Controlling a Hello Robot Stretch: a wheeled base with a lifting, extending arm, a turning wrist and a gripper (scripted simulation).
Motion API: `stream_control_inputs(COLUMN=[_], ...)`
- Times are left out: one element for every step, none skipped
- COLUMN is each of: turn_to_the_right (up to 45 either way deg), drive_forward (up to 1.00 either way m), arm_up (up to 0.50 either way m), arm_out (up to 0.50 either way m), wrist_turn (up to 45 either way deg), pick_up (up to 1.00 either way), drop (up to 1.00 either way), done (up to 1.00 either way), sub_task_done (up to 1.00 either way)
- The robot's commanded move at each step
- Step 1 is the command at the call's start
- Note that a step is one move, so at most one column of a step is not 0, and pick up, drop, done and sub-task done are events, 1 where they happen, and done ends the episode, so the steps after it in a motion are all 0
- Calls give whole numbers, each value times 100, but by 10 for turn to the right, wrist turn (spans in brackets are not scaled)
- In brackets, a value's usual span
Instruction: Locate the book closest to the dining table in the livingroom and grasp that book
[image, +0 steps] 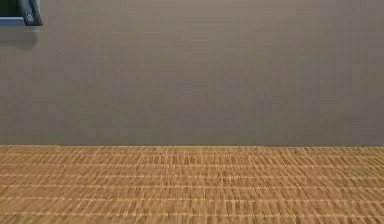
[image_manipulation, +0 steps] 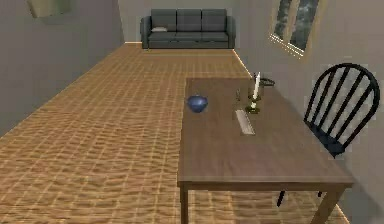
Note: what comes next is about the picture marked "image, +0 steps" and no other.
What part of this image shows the dark framed wall picture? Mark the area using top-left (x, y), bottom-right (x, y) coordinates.
top-left (0, 0), bottom-right (44, 27)

